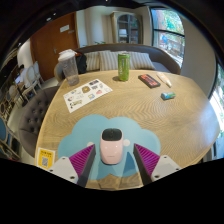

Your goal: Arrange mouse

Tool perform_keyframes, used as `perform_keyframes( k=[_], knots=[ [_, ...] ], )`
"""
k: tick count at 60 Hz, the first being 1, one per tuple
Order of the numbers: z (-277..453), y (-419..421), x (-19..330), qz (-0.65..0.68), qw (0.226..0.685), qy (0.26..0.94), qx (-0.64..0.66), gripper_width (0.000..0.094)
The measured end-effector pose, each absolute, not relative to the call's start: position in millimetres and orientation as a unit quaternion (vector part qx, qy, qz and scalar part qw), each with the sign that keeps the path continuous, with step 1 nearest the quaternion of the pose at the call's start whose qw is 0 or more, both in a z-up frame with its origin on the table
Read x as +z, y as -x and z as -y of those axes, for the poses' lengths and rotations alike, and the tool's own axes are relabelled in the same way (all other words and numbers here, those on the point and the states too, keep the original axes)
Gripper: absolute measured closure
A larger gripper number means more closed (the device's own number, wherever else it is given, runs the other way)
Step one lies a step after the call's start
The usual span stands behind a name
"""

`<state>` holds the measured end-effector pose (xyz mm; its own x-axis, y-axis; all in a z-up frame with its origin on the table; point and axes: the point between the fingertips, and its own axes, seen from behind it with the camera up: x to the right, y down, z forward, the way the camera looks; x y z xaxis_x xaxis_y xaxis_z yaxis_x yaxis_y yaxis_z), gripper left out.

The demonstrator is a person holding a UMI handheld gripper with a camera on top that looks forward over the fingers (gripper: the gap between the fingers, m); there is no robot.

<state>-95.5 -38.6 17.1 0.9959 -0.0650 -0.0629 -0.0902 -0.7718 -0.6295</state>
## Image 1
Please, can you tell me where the green and blue gum pack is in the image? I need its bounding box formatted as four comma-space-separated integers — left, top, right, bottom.
160, 91, 177, 101

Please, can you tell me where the brown curved sofa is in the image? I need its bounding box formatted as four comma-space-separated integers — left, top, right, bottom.
53, 43, 182, 84

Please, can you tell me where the person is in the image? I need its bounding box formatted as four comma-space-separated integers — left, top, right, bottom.
14, 64, 28, 85

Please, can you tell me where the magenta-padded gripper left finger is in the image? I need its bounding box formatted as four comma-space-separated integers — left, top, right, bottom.
48, 143, 97, 188

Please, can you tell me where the group of chairs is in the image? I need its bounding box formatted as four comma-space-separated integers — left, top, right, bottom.
0, 61, 44, 159

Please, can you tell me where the pink computer mouse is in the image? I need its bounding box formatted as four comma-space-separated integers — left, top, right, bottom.
99, 127, 124, 165

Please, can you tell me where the blue cloud-shaped mouse pad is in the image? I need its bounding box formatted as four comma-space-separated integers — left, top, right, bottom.
57, 114, 162, 181

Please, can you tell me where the green drink can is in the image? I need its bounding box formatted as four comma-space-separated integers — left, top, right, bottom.
117, 52, 131, 82

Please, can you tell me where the glass-door cabinet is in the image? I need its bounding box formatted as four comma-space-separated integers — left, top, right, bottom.
110, 11, 144, 45

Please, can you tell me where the grey tufted armchair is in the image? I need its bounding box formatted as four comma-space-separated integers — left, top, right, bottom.
18, 85, 61, 158

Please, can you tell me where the black-framed window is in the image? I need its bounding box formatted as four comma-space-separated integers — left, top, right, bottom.
150, 8, 186, 68

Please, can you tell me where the yellow code sticker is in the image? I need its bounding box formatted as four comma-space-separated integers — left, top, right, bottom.
35, 146, 56, 170

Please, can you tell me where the bright side window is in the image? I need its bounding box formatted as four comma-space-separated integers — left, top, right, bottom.
208, 63, 224, 138

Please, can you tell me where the black backpack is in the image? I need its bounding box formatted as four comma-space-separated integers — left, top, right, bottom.
75, 53, 88, 75

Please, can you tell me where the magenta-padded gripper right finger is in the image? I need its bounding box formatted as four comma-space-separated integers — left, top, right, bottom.
133, 143, 183, 186

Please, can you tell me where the black box with orange print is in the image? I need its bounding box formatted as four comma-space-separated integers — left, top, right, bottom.
137, 73, 162, 89

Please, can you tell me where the wooden door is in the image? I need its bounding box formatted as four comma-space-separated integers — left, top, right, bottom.
29, 12, 80, 81

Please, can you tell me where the striped cushion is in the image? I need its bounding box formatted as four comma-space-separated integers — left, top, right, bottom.
128, 50, 156, 71
98, 49, 121, 72
84, 50, 102, 72

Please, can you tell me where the white squeeze tube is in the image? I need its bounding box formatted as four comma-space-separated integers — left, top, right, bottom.
155, 71, 173, 89

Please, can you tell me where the white sticker sheet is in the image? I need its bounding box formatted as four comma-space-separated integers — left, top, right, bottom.
62, 78, 114, 114

